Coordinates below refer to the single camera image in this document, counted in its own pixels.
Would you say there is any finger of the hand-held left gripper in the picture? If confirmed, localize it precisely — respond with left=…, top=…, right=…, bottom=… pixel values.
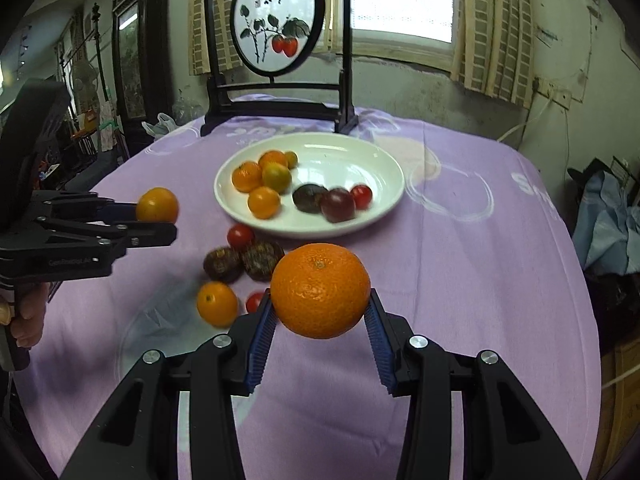
left=35, top=217, right=178, bottom=265
left=32, top=190, right=141, bottom=224

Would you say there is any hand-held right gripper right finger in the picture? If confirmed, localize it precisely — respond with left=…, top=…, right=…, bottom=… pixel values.
left=362, top=287, right=583, bottom=480

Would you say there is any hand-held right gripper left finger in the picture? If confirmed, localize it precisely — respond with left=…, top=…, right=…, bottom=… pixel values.
left=60, top=290, right=273, bottom=480

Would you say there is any smooth yellow-orange citrus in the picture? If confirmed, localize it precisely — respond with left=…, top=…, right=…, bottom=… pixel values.
left=196, top=281, right=240, bottom=328
left=136, top=187, right=180, bottom=224

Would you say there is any large orange tangerine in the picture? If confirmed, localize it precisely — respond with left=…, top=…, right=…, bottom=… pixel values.
left=270, top=242, right=372, bottom=340

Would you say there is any wrinkled dark passion fruit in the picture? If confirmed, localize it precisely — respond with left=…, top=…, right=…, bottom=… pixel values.
left=292, top=184, right=328, bottom=214
left=203, top=246, right=246, bottom=282
left=241, top=241, right=286, bottom=282

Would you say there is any smooth purple passion fruit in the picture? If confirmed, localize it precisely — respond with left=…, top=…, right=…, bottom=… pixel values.
left=320, top=187, right=357, bottom=224

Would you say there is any green-yellow orange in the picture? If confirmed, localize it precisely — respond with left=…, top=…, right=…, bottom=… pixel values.
left=262, top=162, right=293, bottom=195

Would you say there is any white oval plate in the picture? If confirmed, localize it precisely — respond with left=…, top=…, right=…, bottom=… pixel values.
left=214, top=131, right=406, bottom=240

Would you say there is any person's left hand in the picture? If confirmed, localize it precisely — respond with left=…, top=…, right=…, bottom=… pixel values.
left=0, top=280, right=51, bottom=350

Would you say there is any white plastic bag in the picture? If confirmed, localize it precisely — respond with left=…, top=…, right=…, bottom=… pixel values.
left=141, top=112, right=178, bottom=141

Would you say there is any dark wooden cabinet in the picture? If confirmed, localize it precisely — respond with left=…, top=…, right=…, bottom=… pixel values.
left=111, top=0, right=173, bottom=161

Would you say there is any purple tablecloth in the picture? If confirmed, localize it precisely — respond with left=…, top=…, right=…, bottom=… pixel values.
left=12, top=92, right=603, bottom=480

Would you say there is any beige checked curtain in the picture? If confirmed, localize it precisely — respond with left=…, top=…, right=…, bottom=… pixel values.
left=450, top=0, right=536, bottom=108
left=187, top=0, right=248, bottom=77

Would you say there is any dark wooden painted table screen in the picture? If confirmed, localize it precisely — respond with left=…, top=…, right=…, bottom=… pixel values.
left=200, top=0, right=361, bottom=137

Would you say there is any blue cloth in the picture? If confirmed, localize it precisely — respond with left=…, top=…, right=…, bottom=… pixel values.
left=572, top=170, right=640, bottom=276

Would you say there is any black bag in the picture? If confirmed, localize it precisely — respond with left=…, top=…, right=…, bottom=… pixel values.
left=567, top=157, right=631, bottom=186

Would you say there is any window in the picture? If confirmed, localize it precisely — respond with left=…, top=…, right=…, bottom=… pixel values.
left=325, top=0, right=461, bottom=68

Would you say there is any white cable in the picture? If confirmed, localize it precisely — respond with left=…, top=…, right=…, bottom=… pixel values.
left=497, top=95, right=551, bottom=143

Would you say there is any white wall socket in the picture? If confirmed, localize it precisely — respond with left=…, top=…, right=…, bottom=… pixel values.
left=532, top=77, right=573, bottom=108

